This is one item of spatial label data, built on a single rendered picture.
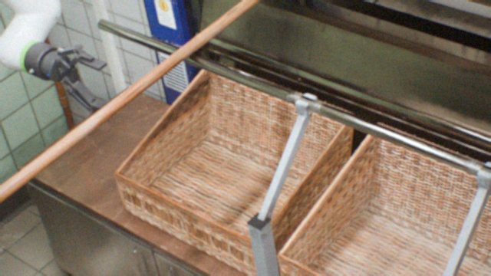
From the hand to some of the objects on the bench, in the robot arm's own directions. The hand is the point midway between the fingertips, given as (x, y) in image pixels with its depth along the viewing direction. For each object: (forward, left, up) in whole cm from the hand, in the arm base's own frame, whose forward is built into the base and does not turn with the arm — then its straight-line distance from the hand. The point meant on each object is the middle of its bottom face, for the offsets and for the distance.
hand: (105, 87), depth 240 cm
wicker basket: (+68, +33, -60) cm, 97 cm away
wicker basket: (+6, +33, -60) cm, 69 cm away
